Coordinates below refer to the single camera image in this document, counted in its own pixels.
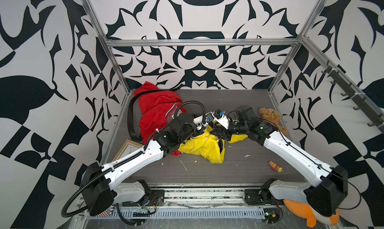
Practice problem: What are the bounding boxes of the black belt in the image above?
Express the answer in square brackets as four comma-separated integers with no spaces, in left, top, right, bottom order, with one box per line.
[207,121,228,154]
[127,85,182,142]

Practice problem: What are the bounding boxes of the yellow trousers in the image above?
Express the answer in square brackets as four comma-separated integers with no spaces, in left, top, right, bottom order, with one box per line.
[177,121,249,164]

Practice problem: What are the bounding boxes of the red trousers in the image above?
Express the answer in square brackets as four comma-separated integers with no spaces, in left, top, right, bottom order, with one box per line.
[134,82,183,143]

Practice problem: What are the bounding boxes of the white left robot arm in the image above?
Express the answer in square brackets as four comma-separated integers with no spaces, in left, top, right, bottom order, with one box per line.
[61,101,206,218]

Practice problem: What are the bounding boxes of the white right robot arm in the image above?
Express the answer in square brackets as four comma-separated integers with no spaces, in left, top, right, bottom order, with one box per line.
[204,105,351,217]

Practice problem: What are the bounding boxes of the brown teddy bear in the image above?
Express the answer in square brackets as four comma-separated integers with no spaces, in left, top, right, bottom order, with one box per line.
[259,108,288,136]

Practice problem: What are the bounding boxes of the small colourful toy figure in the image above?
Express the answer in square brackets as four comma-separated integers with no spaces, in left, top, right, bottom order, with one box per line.
[269,161,283,173]

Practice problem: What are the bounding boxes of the framed picture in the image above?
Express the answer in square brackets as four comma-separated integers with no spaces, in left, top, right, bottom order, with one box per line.
[113,140,144,161]

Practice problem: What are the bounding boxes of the orange plush fish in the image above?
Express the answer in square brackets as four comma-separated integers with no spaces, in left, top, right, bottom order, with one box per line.
[283,200,340,228]

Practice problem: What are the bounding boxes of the black coat hook rack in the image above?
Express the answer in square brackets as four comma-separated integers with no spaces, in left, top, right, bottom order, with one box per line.
[322,60,384,134]

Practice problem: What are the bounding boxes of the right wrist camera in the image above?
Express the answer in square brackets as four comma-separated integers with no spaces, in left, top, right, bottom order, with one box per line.
[212,109,230,129]

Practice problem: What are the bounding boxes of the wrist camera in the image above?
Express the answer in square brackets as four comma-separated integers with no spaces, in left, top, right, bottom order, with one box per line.
[212,109,230,129]
[193,114,214,130]

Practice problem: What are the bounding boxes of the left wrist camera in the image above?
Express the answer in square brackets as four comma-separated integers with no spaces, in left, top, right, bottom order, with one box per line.
[193,114,214,130]

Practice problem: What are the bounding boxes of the white cable duct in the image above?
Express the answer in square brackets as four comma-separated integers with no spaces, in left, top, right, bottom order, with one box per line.
[113,207,266,220]

